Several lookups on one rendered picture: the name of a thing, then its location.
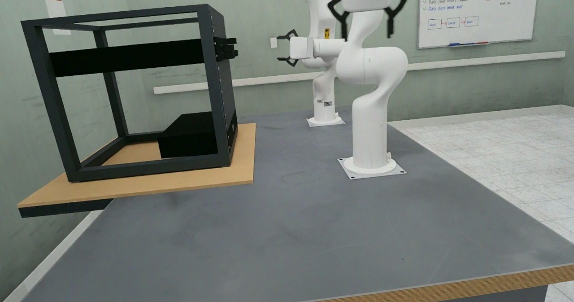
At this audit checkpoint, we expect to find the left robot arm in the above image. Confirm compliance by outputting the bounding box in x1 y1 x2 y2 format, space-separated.
336 10 408 176

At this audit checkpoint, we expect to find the dark grey metal rack frame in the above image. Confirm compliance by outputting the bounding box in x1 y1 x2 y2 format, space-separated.
20 4 238 183

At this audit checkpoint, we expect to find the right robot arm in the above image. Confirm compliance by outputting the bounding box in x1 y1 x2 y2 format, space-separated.
302 0 345 125

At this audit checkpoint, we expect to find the tan flat wooden board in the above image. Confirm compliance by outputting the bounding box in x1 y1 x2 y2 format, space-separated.
17 123 256 208

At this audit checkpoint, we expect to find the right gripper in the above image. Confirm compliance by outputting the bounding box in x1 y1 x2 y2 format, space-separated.
277 29 310 67

